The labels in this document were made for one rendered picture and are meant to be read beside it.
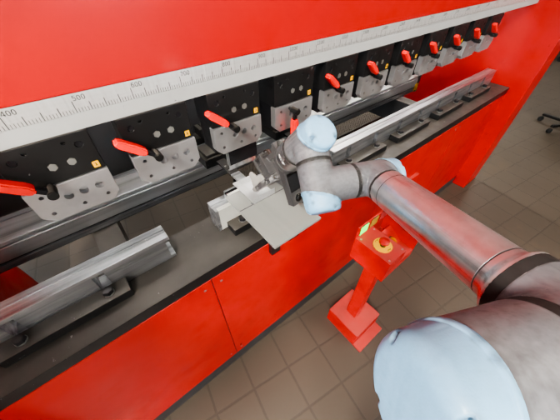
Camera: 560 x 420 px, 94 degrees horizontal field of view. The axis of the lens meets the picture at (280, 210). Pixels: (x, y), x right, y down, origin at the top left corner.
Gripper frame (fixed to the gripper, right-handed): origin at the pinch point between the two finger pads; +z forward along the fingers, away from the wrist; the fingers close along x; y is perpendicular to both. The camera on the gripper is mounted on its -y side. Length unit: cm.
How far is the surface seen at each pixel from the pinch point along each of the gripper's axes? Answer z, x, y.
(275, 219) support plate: -2.6, 3.3, -10.5
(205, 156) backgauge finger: 20.5, 5.3, 21.7
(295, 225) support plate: -6.1, 0.1, -14.8
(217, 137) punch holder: -10.2, 10.1, 16.1
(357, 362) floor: 50, -23, -103
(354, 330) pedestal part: 48, -29, -87
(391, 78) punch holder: -8, -69, 15
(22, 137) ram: -19, 45, 24
